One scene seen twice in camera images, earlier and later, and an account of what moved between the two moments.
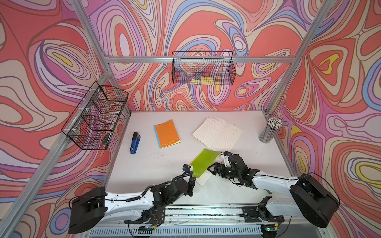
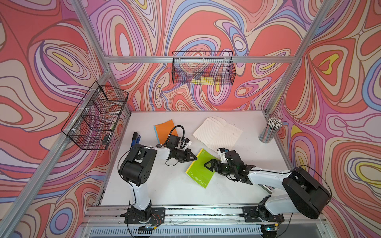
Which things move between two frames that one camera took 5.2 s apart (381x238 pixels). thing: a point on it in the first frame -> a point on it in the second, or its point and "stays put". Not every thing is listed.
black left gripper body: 189,189 -> 179,155
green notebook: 200,163 stays put
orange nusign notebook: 166,134 stays put
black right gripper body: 230,173 stays put
